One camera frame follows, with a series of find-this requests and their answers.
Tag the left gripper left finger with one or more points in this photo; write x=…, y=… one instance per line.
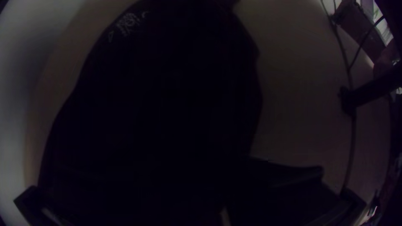
x=176, y=201

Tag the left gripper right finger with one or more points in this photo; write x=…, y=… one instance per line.
x=276, y=194

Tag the black t-shirt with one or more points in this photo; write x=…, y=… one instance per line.
x=163, y=94

